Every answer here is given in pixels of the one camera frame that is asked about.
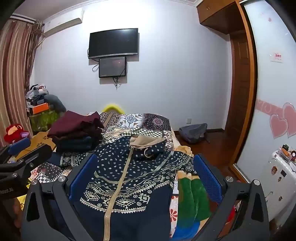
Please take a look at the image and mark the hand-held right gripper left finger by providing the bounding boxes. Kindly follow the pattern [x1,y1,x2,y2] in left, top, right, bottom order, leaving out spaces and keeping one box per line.
[21,153,102,241]

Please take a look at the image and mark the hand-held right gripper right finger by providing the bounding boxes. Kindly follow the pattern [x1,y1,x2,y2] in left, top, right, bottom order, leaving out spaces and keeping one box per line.
[193,153,271,241]

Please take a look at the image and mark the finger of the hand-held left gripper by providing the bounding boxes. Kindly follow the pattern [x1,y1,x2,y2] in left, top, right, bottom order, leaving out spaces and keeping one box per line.
[0,137,31,161]
[9,143,53,172]

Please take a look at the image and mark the navy patterned zip jacket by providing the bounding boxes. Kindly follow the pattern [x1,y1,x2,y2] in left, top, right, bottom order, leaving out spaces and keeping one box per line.
[72,134,197,241]

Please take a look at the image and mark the red plush toy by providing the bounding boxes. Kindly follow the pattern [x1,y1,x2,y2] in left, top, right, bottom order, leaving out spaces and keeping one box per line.
[4,124,25,143]

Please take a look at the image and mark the wooden board with paw prints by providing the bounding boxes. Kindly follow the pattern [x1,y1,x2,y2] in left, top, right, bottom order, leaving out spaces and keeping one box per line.
[14,131,57,163]

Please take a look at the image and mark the green yellow fleece blanket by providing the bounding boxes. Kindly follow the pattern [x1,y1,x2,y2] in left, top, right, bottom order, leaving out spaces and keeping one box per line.
[171,145,213,241]

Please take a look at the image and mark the dark blue folded garment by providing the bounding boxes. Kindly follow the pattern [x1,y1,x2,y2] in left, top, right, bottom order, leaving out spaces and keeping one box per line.
[52,134,103,153]

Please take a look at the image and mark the green bag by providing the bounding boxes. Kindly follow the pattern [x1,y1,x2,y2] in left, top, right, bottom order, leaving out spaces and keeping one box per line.
[29,109,63,133]

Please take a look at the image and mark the orange box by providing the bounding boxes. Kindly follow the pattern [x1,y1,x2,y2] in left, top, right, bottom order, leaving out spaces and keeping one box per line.
[32,103,50,115]

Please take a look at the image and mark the maroon folded garment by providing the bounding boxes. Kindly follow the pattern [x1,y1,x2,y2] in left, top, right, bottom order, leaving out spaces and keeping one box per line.
[47,110,104,139]

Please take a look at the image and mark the grey backpack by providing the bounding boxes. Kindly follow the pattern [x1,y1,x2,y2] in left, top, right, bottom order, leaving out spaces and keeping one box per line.
[179,123,210,144]

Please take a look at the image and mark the pile of clutter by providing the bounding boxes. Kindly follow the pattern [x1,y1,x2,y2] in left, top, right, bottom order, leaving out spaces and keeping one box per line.
[25,83,50,109]

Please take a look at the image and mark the grey cushion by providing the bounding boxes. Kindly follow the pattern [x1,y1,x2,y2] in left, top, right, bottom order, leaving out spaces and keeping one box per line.
[44,94,67,112]

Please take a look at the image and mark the yellow plastic object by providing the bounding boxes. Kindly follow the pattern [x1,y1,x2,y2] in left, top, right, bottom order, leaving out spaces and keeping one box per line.
[103,103,125,115]

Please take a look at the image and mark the white appliance with stickers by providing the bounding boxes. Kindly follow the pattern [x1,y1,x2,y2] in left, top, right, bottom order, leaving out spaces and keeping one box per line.
[264,148,296,223]

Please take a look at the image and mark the brown striped curtain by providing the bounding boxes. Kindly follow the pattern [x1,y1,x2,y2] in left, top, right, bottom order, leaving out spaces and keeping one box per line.
[0,19,45,142]

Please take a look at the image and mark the patchwork bed cover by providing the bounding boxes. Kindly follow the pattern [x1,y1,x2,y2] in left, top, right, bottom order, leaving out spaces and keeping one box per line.
[28,111,179,241]

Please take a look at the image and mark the small items on appliance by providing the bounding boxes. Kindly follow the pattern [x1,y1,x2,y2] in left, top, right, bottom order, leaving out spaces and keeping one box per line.
[277,144,296,163]

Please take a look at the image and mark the pink heart stickers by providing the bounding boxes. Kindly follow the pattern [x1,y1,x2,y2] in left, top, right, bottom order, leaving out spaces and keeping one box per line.
[255,98,296,139]

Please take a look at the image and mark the wooden door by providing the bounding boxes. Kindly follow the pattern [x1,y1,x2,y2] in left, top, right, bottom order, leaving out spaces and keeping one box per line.
[223,34,252,133]

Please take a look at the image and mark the white sliding wardrobe door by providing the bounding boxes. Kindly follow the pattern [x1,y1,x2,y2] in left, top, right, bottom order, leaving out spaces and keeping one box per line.
[232,0,296,186]

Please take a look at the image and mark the white air conditioner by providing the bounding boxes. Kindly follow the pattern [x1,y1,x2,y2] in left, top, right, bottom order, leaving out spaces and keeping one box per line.
[43,16,83,37]

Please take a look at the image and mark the small white red sign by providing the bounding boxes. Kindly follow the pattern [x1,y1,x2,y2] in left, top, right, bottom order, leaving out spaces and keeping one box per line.
[270,51,284,63]

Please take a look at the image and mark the wooden overhead cupboard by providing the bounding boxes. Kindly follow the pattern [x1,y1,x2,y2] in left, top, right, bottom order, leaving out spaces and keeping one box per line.
[196,0,247,36]

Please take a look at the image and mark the black television cable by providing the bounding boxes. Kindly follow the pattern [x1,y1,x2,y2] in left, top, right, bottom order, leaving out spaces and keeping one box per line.
[87,47,100,73]

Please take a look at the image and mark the small black wall monitor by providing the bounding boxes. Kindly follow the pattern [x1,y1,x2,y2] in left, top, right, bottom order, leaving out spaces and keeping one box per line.
[99,56,127,78]

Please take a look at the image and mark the black wall television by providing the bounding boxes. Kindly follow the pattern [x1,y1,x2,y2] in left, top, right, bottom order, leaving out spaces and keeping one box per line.
[88,28,139,59]

